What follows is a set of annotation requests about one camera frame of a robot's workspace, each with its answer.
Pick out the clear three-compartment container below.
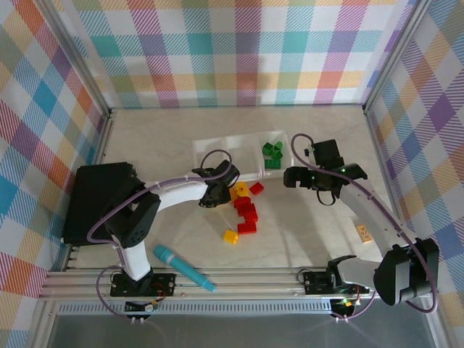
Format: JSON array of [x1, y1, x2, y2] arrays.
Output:
[[191, 129, 294, 182]]

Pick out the small wooden block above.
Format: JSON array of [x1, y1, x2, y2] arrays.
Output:
[[355, 224, 374, 244]]

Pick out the teal marker pen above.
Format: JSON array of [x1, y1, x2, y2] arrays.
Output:
[[152, 244, 218, 293]]

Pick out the perforated metal strip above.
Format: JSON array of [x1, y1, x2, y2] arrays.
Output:
[[57, 302, 336, 316]]

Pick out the black box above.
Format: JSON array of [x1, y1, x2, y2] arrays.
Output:
[[61, 162, 139, 246]]

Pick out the left small circuit board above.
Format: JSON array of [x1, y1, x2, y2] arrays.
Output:
[[124, 299, 161, 313]]

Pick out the small circuit board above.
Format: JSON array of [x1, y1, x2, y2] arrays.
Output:
[[124, 299, 161, 313], [331, 297, 360, 315]]

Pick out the right small circuit board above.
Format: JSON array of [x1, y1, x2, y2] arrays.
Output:
[[331, 297, 360, 315]]

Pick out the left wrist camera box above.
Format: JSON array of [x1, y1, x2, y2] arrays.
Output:
[[212, 160, 241, 184]]

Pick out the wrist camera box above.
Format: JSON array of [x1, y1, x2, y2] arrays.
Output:
[[212, 160, 241, 184], [306, 139, 344, 168]]

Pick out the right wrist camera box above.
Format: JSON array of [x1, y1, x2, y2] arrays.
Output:
[[306, 139, 344, 168]]

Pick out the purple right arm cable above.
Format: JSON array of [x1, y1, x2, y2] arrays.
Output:
[[291, 133, 440, 320]]

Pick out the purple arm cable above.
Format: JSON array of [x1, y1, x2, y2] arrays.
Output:
[[86, 149, 235, 320], [291, 133, 440, 320]]

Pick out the right aluminium side rail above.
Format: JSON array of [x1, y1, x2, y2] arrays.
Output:
[[363, 108, 416, 240]]

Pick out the aluminium side rail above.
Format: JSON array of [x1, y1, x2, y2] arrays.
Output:
[[363, 108, 416, 240], [92, 110, 117, 167]]

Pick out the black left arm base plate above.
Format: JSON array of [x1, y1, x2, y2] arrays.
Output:
[[109, 272, 178, 298]]

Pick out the aluminium front rail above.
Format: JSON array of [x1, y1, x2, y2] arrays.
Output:
[[38, 266, 442, 302]]

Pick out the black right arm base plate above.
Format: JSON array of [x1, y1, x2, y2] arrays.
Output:
[[302, 268, 371, 297]]

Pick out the left aluminium side rail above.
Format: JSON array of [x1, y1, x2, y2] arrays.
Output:
[[92, 110, 117, 167]]

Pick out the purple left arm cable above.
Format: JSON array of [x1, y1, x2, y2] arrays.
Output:
[[86, 149, 235, 320]]

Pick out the right aluminium frame post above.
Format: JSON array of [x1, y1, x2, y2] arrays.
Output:
[[363, 0, 432, 114]]

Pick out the aluminium frame post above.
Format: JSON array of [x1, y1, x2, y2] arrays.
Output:
[[363, 0, 432, 114], [39, 0, 114, 119]]

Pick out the left aluminium frame post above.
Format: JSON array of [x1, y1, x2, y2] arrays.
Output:
[[39, 0, 114, 119]]

